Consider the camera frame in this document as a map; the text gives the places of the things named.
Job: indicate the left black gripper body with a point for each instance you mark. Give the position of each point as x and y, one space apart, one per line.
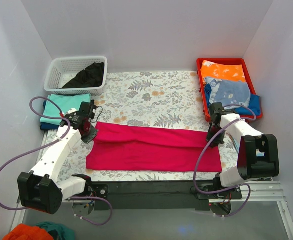
89 134

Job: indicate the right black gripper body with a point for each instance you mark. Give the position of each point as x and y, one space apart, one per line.
214 139

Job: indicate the magenta t shirt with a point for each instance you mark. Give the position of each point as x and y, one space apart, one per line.
136 148

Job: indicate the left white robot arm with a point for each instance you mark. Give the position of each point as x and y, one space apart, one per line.
40 189

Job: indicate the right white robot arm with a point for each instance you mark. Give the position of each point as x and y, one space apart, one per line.
249 167

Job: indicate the light blue patterned shirt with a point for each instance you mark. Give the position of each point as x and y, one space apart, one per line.
227 92

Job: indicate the folded teal shirt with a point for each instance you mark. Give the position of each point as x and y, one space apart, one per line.
65 102

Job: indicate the folded dark blue shirt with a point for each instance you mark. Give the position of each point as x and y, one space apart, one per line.
50 124

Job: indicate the orange patterned shirt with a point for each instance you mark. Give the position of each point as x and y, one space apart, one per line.
227 72

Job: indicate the floral table mat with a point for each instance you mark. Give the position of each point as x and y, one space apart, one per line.
167 99

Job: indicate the black garment in basket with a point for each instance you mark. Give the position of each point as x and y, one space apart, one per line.
90 77

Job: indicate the white plastic basket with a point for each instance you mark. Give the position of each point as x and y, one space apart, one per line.
64 69

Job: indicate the folded colourful patterned shirt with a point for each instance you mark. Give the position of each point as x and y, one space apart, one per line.
237 147

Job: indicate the teal cloth bottom corner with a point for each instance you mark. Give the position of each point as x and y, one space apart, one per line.
57 231

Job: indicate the orange cloth bottom corner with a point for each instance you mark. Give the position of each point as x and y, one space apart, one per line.
26 232

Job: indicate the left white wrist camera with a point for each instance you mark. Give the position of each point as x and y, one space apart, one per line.
69 112

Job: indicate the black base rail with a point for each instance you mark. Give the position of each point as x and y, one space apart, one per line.
155 195

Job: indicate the aluminium frame rail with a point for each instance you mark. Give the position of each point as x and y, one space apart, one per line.
258 190

